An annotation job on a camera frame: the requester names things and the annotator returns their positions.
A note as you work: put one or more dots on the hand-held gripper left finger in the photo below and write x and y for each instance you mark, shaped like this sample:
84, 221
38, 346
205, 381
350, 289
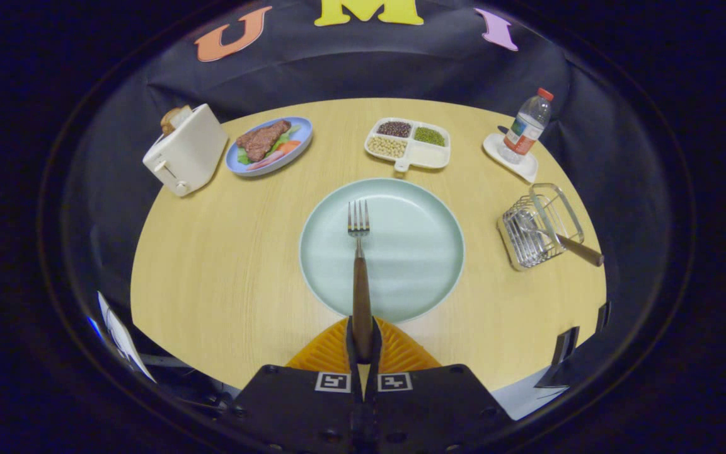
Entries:
350, 353

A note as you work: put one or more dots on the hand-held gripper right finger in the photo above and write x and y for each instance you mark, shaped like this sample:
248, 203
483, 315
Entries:
377, 353

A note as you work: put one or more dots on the pale green round plate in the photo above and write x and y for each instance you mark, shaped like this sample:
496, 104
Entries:
413, 252

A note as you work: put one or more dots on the white divided snack tray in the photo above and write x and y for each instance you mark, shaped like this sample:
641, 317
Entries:
429, 154

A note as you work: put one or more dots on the pile of yellow beans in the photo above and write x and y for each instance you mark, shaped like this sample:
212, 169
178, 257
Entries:
387, 147

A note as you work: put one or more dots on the orange carrot slice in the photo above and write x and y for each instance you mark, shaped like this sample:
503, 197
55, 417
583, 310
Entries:
287, 149

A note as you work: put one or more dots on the blue oval plate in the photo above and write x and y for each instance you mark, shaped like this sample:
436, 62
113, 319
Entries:
303, 135

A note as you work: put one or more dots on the pile of green beans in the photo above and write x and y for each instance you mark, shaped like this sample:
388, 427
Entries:
430, 136

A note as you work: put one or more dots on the green lettuce leaf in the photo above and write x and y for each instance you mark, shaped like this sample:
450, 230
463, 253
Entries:
282, 140

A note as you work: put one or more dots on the pile of dark red beans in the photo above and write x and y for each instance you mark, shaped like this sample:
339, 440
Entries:
394, 129

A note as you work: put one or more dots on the brown steak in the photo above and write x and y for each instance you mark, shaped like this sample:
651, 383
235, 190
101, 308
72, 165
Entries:
262, 140

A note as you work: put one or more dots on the white square coaster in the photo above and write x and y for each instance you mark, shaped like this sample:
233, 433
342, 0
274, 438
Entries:
524, 170

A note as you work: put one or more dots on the white toaster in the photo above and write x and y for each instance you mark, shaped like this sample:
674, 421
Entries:
190, 154

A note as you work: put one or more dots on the clear plastic water bottle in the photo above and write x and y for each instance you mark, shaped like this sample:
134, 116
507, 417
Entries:
525, 129

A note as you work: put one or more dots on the toasted bread slice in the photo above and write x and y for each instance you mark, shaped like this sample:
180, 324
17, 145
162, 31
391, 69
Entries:
172, 120

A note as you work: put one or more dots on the black table bracket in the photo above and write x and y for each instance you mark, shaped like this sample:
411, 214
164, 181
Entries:
603, 316
564, 347

